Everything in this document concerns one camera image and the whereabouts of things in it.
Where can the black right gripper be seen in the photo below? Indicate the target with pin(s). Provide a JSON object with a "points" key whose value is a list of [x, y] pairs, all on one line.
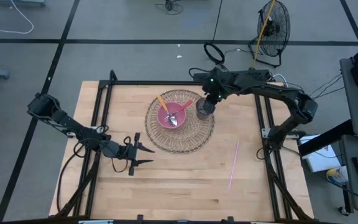
{"points": [[216, 85]]}

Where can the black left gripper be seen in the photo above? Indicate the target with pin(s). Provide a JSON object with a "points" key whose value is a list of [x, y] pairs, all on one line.
{"points": [[117, 149]]}

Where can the dark glass cup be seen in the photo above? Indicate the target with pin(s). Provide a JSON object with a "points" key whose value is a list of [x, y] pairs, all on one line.
{"points": [[201, 112]]}

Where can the pink plastic bowl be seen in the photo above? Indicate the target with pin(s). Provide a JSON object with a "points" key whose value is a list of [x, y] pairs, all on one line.
{"points": [[163, 119]]}

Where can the pink drinking straw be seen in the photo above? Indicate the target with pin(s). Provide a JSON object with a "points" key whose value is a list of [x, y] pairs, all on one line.
{"points": [[233, 165]]}

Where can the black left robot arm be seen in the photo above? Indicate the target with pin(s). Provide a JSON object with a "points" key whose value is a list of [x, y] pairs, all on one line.
{"points": [[64, 119]]}

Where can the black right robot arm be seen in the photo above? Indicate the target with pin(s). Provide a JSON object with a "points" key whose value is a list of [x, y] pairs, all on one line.
{"points": [[275, 90]]}

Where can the round woven wicker placemat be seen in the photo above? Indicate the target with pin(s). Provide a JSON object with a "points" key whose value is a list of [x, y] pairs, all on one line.
{"points": [[179, 140]]}

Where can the black floor fan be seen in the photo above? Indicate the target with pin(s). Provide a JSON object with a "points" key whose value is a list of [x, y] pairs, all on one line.
{"points": [[272, 31]]}

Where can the silver aluminium bar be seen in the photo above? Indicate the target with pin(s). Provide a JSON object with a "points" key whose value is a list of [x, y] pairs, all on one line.
{"points": [[261, 222], [95, 222]]}

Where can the white box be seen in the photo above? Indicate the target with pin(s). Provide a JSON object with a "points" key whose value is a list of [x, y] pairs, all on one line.
{"points": [[322, 160]]}

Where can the white yellow blue container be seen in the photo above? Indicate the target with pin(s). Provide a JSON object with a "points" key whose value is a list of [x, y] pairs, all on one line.
{"points": [[337, 175]]}

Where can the black aluminium table frame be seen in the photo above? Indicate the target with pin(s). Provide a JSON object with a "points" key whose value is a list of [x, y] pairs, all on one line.
{"points": [[166, 83]]}

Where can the black frame clamp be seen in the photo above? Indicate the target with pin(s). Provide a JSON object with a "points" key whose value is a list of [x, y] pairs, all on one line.
{"points": [[230, 219], [140, 218]]}

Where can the black corner bracket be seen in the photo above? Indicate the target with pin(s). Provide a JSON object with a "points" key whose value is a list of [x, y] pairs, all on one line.
{"points": [[113, 76]]}

